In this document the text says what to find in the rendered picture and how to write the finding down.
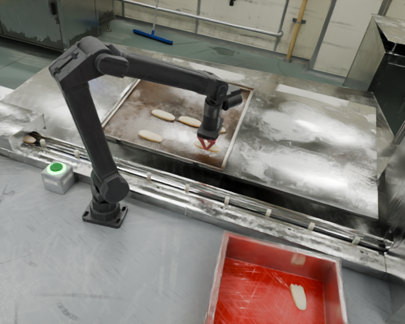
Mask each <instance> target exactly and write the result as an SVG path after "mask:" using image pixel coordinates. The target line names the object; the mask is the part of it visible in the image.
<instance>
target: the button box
mask: <svg viewBox="0 0 405 324"><path fill-rule="evenodd" d="M53 163H62V162H60V161H56V160H54V161H52V162H51V163H50V164H49V165H48V166H47V167H46V168H45V169H44V170H43V171H42V172H41V176H42V180H43V183H44V188H45V189H46V190H49V191H52V192H55V193H58V194H61V195H64V194H65V193H66V192H67V190H68V189H69V188H70V187H71V186H72V185H73V184H74V183H75V182H78V178H77V175H75V174H74V173H73V166H72V165H68V164H65V163H63V164H65V166H66V169H65V171H64V172H63V173H61V174H50V173H49V172H48V170H47V169H48V167H49V166H50V165H51V164H53Z"/></svg>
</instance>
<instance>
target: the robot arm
mask: <svg viewBox="0 0 405 324"><path fill-rule="evenodd" d="M48 69H49V72H50V74H51V76H52V77H53V78H54V79H55V80H56V82H57V85H58V87H59V89H60V91H61V93H62V95H63V97H64V99H65V102H66V104H67V107H68V109H69V111H70V114H71V117H72V119H73V121H74V123H75V126H76V129H77V131H78V133H79V136H80V138H81V140H82V143H83V145H84V148H85V151H86V152H87V155H88V157H89V160H90V162H91V166H92V171H91V179H92V180H93V184H92V185H91V193H92V195H93V199H92V200H91V202H90V203H89V205H88V206H87V208H86V209H85V212H84V213H83V215H82V220H83V221H84V222H89V223H92V224H97V225H101V226H107V227H110V228H116V229H118V228H120V227H121V225H122V222H123V220H124V218H125V216H126V214H127V212H128V206H127V205H125V204H120V203H119V202H120V201H121V200H123V199H124V198H125V197H126V196H127V195H128V193H129V190H130V187H129V184H128V182H127V181H126V180H125V178H124V177H122V175H121V174H120V173H119V171H118V168H117V166H116V163H115V162H114V159H113V156H112V154H111V151H110V148H109V145H108V142H107V140H106V137H105V134H104V130H103V128H102V124H101V122H100V119H99V116H98V113H97V110H96V107H95V104H94V102H93V98H92V96H91V92H90V89H89V88H90V86H89V82H88V81H90V80H93V79H96V78H98V77H101V76H104V75H110V76H113V77H119V78H124V77H131V78H136V79H140V80H145V81H148V82H153V83H157V84H163V85H166V86H171V87H176V88H180V89H185V90H189V91H193V92H196V93H198V94H200V95H205V96H206V98H205V101H204V113H203V119H202V123H201V125H200V127H199V129H198V131H197V139H198V140H199V141H200V142H201V144H202V146H203V148H204V150H209V149H210V148H211V147H212V146H213V145H214V144H215V143H216V141H217V138H218V136H219V134H220V131H221V130H222V123H223V121H224V119H223V118H221V112H222V110H224V111H227V110H229V109H232V108H234V107H236V106H239V105H241V104H242V101H243V98H242V94H241V89H239V88H238V87H237V86H235V85H228V83H227V82H226V81H224V80H223V79H221V78H220V77H218V76H217V75H216V74H214V73H212V72H210V71H206V70H203V71H202V70H200V69H198V70H196V69H191V68H189V67H184V66H180V65H178V64H174V63H171V62H167V61H164V60H160V59H158V58H154V57H150V56H146V55H143V54H140V53H136V52H133V51H129V50H127V49H124V48H122V47H120V46H117V45H114V44H108V43H106V42H102V41H99V40H98V39H97V38H96V37H92V36H87V37H84V38H83V39H81V40H80V41H79V42H78V41H77V42H76V43H75V44H74V45H72V47H70V48H69V49H68V50H67V51H66V52H64V53H63V54H62V55H61V56H60V57H59V58H58V59H56V60H55V61H54V62H53V63H51V64H50V65H49V66H48ZM204 140H207V142H209V143H210V144H209V145H208V146H207V147H206V145H205V143H204Z"/></svg>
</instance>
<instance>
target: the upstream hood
mask: <svg viewBox="0 0 405 324"><path fill-rule="evenodd" d="M35 129H37V132H38V131H39V130H41V129H46V125H45V122H44V113H41V112H37V111H33V110H31V109H27V108H24V107H20V106H17V105H14V104H10V103H6V102H3V101H0V147H1V148H4V149H7V150H11V151H13V150H15V149H16V148H17V147H18V146H19V145H21V144H22V143H24V141H23V138H24V137H25V136H27V135H28V134H29V133H30V132H32V131H33V130H35Z"/></svg>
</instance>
